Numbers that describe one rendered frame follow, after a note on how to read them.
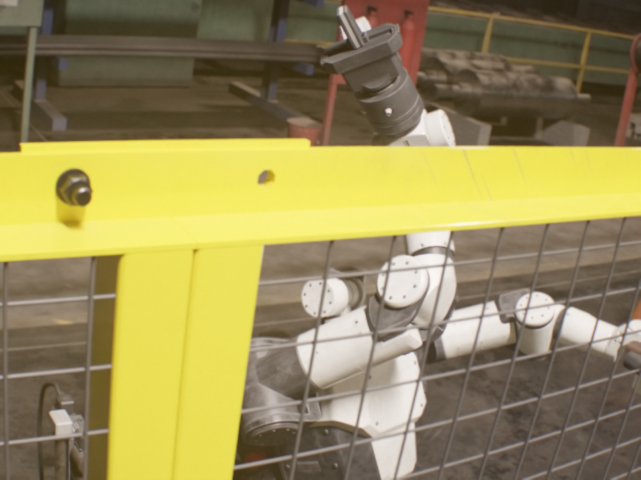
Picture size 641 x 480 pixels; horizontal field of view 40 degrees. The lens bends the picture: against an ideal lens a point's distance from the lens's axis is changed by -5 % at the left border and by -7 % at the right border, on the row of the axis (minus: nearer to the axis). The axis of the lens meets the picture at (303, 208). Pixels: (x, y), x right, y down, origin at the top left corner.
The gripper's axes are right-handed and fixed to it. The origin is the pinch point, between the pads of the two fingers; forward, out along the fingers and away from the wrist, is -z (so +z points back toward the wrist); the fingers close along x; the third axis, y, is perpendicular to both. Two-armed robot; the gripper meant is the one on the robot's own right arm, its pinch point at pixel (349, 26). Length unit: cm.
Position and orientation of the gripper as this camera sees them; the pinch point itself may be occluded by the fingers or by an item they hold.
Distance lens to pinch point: 136.1
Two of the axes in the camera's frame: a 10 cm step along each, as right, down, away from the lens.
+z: 4.5, 6.9, 5.7
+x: 8.9, -3.2, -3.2
